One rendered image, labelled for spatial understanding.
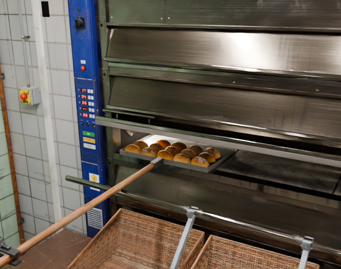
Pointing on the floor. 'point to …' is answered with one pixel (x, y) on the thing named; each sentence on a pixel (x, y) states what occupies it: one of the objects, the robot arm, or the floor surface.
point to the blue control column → (79, 51)
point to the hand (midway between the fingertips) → (10, 255)
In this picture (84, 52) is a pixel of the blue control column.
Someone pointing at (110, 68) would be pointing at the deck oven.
